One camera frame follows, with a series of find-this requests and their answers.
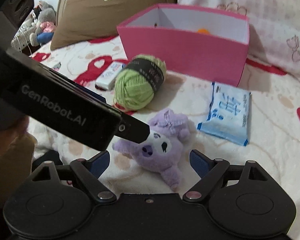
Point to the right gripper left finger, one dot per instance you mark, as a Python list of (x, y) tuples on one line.
[(87, 174)]

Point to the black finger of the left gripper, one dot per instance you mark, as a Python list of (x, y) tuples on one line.
[(132, 129)]

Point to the blue white wipes pack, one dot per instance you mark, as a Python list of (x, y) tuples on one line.
[(228, 114)]

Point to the brown pillow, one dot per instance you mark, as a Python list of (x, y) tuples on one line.
[(83, 20)]

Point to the green yarn ball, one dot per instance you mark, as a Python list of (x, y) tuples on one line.
[(137, 83)]

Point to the grey plush toy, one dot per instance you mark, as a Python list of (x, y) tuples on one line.
[(37, 29)]

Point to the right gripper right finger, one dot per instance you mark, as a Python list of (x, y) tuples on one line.
[(210, 171)]

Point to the purple plush toy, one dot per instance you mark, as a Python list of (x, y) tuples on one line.
[(162, 150)]

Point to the small white carton box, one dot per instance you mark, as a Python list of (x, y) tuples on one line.
[(107, 79)]

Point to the pink cardboard box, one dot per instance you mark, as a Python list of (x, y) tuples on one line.
[(169, 32)]

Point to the red white patterned blanket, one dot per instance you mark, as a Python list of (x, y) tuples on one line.
[(274, 123)]

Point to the pink white checkered pillow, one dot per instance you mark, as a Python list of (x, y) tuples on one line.
[(274, 29)]

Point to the orange ball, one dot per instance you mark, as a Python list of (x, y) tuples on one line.
[(203, 31)]

